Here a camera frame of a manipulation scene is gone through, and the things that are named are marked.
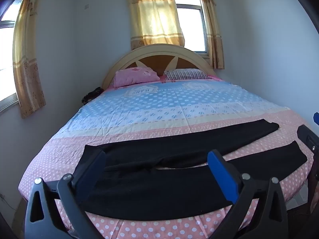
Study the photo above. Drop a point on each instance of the side window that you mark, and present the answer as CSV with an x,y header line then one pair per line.
x,y
6,54

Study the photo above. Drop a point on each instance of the window behind headboard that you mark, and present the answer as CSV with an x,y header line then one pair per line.
x,y
192,25

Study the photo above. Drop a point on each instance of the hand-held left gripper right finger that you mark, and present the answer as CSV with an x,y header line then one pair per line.
x,y
223,176

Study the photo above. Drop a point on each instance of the pink pillow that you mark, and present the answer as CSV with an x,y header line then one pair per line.
x,y
134,77

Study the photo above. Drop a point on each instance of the dark cloth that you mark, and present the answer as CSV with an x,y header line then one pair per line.
x,y
91,95

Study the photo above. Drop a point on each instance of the cream wooden headboard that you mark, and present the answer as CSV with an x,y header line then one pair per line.
x,y
154,59

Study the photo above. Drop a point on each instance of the bed with dotted sheet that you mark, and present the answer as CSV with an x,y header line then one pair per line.
x,y
174,104

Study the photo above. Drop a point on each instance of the black pants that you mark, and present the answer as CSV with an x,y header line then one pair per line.
x,y
162,191

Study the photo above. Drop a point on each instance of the narrow yellow curtain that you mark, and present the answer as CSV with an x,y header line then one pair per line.
x,y
211,29

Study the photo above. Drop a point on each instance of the striped pillow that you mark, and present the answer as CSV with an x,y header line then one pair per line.
x,y
187,74

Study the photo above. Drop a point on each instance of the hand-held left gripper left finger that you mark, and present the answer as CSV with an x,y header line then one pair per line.
x,y
91,171

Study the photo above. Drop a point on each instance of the yellow side window curtain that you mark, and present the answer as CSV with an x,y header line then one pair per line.
x,y
27,62

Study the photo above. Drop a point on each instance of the wide yellow curtain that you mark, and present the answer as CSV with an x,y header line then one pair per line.
x,y
154,15

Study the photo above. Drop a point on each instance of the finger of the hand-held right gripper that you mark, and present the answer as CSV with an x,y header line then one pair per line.
x,y
307,135
316,118

